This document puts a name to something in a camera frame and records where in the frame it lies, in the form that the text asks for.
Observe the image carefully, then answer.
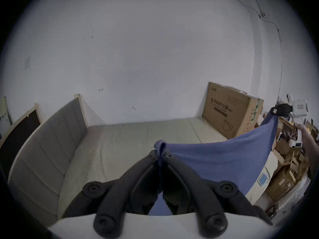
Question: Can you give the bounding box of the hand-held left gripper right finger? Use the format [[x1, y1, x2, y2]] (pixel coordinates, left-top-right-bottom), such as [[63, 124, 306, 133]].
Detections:
[[159, 151, 273, 238]]

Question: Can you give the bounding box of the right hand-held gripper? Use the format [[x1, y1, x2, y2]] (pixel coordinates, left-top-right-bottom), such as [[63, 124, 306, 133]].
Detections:
[[271, 93, 308, 148]]

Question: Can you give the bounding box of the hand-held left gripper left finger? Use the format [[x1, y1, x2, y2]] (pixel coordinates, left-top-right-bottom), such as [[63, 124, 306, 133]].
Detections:
[[61, 149, 161, 236]]

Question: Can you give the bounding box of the blue garment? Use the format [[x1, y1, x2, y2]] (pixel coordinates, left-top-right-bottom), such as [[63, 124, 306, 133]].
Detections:
[[149, 112, 279, 216]]

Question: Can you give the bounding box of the person's right forearm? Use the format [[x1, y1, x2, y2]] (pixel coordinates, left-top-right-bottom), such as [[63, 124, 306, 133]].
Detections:
[[303, 134, 319, 182]]

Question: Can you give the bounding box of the person's right hand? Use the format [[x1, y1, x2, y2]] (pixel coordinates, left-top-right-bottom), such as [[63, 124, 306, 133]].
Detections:
[[295, 123, 312, 144]]

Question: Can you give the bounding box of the bed with beige sheet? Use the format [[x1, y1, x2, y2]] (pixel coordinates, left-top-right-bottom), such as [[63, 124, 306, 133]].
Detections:
[[57, 117, 279, 221]]

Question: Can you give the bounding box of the large brown cardboard carton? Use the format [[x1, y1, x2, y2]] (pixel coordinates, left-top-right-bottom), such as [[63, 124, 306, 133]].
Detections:
[[202, 82, 265, 139]]

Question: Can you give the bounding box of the pile of cardboard cartons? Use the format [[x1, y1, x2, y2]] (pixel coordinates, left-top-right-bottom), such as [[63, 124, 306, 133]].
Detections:
[[264, 112, 319, 201]]

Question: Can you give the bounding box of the white and blue card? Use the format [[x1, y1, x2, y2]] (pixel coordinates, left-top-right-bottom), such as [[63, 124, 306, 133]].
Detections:
[[257, 173, 270, 187]]

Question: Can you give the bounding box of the grey padded headboard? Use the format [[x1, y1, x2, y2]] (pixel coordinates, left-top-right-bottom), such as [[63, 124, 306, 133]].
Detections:
[[7, 97, 89, 227]]

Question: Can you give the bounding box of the thin black wall cable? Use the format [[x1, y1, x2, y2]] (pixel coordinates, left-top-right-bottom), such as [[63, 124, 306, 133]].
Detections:
[[219, 0, 284, 104]]

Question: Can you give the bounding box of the dark board with pale frame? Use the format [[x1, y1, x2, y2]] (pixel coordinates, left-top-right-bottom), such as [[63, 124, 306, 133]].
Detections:
[[0, 103, 42, 174]]

